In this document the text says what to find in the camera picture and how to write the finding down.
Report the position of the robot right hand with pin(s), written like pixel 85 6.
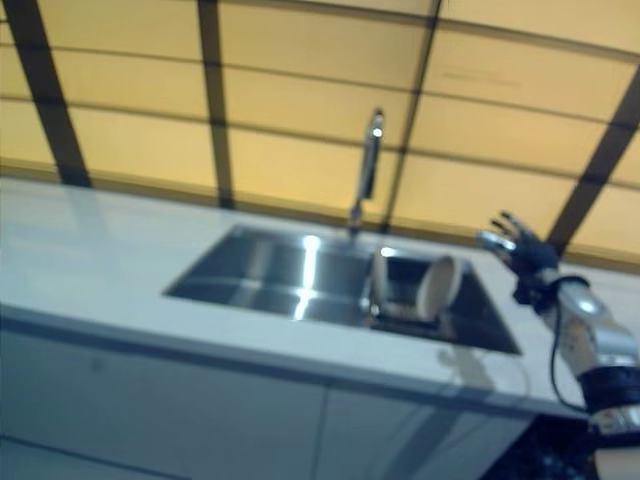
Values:
pixel 532 260

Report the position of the round cream plate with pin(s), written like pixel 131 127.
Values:
pixel 440 287
pixel 381 280

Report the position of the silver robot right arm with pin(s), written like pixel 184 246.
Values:
pixel 595 330

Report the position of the black dish drying rack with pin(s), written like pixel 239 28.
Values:
pixel 402 312

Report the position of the chrome kitchen faucet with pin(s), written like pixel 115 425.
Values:
pixel 370 160

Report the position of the white cabinet door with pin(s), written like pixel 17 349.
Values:
pixel 175 410
pixel 400 440

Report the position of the stainless steel sink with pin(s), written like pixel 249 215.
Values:
pixel 280 280

